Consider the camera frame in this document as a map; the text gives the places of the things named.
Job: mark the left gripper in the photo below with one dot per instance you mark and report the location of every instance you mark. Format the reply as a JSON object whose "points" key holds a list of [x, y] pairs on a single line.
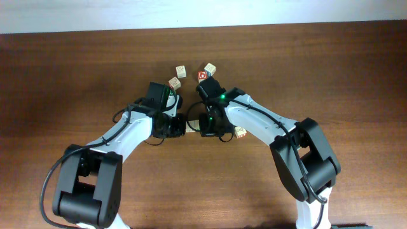
{"points": [[179, 129]]}

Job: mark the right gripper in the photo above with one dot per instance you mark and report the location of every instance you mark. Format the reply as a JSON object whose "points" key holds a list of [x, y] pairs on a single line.
{"points": [[207, 131]]}

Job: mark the wooden block blue corner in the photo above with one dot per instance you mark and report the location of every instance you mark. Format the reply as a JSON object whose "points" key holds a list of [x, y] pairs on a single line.
{"points": [[190, 126]]}

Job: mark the wooden block red corner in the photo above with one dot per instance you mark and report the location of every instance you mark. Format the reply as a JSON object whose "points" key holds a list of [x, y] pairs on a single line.
{"points": [[239, 132]]}

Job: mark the wooden block green front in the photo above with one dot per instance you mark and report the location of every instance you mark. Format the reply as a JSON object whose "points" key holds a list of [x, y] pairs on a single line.
{"points": [[195, 125]]}

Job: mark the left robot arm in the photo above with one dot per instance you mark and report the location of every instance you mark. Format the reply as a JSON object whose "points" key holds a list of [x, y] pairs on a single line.
{"points": [[88, 192]]}

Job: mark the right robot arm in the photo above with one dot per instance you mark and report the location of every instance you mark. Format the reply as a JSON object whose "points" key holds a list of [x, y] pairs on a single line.
{"points": [[305, 161]]}

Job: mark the wooden block red drawing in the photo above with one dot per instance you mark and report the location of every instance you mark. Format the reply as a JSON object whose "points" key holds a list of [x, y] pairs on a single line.
{"points": [[174, 83]]}

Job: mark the red faced wooden block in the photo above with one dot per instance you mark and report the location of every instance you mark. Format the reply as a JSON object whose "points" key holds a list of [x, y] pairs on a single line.
{"points": [[202, 75]]}

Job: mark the wooden block blue side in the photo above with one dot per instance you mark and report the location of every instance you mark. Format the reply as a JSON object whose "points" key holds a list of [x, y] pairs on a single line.
{"points": [[210, 69]]}

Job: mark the plain wooden block top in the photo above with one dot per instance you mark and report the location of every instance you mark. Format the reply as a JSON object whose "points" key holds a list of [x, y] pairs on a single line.
{"points": [[181, 71]]}

